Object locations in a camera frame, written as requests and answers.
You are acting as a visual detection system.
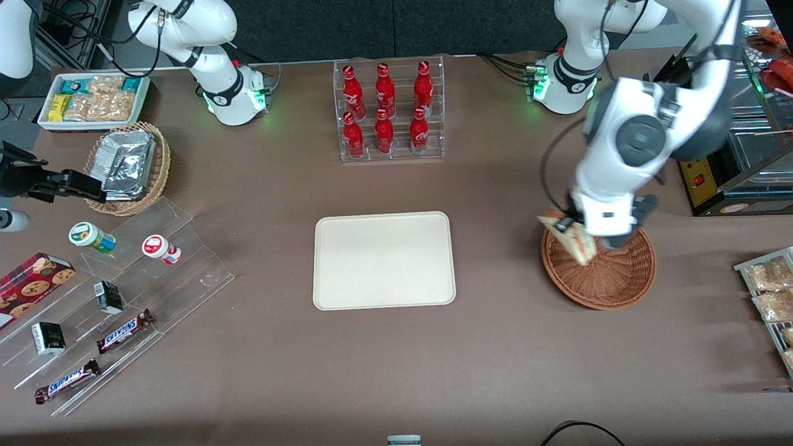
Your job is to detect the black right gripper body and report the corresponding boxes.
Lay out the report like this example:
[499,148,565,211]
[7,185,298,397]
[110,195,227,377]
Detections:
[0,144,63,199]

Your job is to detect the triangle sandwich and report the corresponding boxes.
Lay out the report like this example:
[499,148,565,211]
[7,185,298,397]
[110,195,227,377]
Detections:
[537,209,599,267]

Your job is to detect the foil wrapped sandwich pack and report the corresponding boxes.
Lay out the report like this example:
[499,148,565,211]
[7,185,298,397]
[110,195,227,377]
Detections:
[98,130,156,201]
[105,131,157,194]

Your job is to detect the dark brown wicker basket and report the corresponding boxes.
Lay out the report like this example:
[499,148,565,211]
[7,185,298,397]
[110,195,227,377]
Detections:
[541,224,657,311]

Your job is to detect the light wicker basket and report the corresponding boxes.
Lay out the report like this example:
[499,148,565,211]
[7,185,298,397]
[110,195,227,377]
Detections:
[83,121,172,217]

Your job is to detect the cream plastic serving tray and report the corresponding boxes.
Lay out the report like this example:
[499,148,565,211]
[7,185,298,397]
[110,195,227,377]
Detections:
[313,211,457,311]

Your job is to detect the green lid yogurt cup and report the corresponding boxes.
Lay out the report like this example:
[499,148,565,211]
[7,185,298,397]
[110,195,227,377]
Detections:
[68,221,117,255]

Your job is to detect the white rectangular snack container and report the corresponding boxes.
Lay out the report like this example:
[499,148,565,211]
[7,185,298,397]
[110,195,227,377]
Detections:
[37,73,152,133]

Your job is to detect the clear granola snack pack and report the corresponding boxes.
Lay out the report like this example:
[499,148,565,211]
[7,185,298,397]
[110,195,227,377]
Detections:
[93,92,137,121]
[65,93,103,121]
[87,76,126,95]

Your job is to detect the red tartan cookie box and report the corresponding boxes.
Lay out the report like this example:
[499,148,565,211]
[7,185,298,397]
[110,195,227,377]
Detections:
[0,251,77,330]

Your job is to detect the red lid yogurt cup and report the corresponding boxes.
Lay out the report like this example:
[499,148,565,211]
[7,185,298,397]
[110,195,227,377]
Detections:
[141,234,182,266]

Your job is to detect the glass food display case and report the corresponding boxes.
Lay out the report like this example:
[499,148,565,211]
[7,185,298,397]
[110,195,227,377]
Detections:
[672,34,793,217]

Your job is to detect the small black carton box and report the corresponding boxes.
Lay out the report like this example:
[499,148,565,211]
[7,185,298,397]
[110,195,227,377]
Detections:
[93,280,125,315]
[31,321,67,356]

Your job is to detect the grey snack display rack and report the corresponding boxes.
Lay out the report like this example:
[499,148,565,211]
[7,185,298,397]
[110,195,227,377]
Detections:
[733,246,793,380]

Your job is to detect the clear acrylic stepped shelf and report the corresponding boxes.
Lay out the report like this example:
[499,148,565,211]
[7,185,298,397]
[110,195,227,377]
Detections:
[0,197,236,418]

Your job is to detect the Snickers chocolate bar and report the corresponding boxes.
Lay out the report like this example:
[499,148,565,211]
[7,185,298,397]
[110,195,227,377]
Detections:
[34,358,102,405]
[96,308,156,355]

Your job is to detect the red cola bottle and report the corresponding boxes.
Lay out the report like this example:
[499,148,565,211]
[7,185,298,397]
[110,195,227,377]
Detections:
[343,111,365,159]
[413,60,434,117]
[374,108,395,155]
[342,64,366,120]
[374,63,397,118]
[410,107,430,155]

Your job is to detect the clear acrylic bottle rack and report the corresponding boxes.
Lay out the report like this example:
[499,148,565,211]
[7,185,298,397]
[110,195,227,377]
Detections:
[333,55,446,163]

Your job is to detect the red packaged food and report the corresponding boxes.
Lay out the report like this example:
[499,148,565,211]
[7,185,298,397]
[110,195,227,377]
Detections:
[747,25,793,94]

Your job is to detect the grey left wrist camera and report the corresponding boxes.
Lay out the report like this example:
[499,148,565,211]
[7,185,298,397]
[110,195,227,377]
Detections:
[631,194,659,248]

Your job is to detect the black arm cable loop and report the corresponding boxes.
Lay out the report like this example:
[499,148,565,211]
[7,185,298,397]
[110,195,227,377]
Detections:
[539,115,589,214]

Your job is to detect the black overhead cable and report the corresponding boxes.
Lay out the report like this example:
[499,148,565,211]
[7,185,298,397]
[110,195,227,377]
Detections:
[37,0,165,78]

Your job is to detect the black base cable bundle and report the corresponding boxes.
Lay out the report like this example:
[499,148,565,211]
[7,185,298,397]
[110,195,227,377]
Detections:
[477,51,535,84]

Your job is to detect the black curved cable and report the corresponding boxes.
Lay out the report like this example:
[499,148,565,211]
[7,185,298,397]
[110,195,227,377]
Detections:
[541,421,625,446]

